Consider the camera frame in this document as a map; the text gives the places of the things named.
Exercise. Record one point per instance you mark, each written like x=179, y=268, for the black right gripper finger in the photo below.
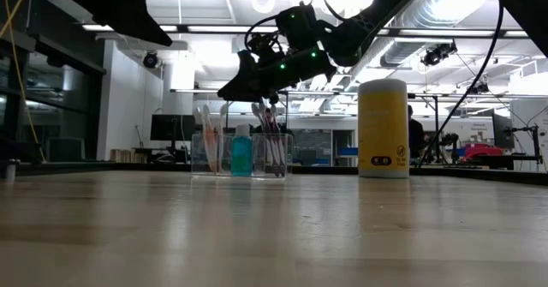
x=248, y=85

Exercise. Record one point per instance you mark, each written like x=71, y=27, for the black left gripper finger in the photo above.
x=152, y=28

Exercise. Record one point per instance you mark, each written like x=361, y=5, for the purple and white toothbrush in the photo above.
x=261, y=128
x=276, y=133

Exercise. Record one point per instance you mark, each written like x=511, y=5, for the small blue mouthwash bottle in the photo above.
x=242, y=156

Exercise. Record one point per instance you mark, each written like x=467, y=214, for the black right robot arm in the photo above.
x=364, y=21

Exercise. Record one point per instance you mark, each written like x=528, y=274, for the black ceiling spotlight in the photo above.
x=436, y=55
x=478, y=87
x=150, y=60

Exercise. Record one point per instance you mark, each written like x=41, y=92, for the black overhead light bar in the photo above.
x=214, y=29

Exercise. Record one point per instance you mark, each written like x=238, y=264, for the clear plastic organizer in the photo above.
x=259, y=163

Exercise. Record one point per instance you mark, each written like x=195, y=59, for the black computer monitor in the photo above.
x=171, y=127

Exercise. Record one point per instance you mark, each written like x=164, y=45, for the blue storage bin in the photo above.
x=347, y=151

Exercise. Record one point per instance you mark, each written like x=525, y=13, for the yellow canister with white lid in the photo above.
x=383, y=128

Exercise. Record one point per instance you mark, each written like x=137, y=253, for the wooden crates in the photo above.
x=128, y=155

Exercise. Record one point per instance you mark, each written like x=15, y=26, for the person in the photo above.
x=416, y=137

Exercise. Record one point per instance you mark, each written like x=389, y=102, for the red background item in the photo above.
x=484, y=151

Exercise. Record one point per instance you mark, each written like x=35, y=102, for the dark side-on monitor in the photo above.
x=502, y=130

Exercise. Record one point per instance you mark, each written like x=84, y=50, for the black background rig frame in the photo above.
x=436, y=124
x=227, y=107

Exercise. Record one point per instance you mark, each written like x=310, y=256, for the silver ventilation duct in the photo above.
x=441, y=17

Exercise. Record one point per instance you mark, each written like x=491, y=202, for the black aluminium table frame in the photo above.
x=85, y=167

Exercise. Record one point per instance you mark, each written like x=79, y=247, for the small white post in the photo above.
x=10, y=171

